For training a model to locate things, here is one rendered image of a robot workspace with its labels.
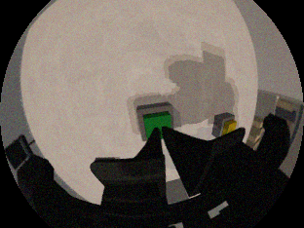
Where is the green button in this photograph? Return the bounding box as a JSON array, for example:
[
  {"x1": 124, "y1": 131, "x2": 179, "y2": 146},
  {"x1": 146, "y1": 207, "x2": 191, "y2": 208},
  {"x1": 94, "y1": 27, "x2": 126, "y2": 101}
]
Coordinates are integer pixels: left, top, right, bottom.
[{"x1": 136, "y1": 102, "x2": 174, "y2": 141}]

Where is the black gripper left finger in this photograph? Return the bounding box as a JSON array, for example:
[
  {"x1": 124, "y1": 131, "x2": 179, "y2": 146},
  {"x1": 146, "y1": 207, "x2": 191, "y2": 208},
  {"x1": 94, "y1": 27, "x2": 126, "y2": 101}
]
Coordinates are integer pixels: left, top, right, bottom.
[{"x1": 90, "y1": 127, "x2": 167, "y2": 197}]

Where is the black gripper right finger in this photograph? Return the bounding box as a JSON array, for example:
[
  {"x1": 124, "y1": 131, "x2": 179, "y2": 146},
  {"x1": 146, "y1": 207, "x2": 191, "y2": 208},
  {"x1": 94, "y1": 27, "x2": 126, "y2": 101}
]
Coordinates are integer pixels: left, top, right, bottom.
[{"x1": 161, "y1": 126, "x2": 246, "y2": 197}]

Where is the yellow button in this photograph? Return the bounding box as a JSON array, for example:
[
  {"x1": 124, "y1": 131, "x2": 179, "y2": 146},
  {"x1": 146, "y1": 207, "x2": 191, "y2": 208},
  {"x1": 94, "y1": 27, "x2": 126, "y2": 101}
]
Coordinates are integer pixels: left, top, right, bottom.
[{"x1": 211, "y1": 113, "x2": 237, "y2": 137}]

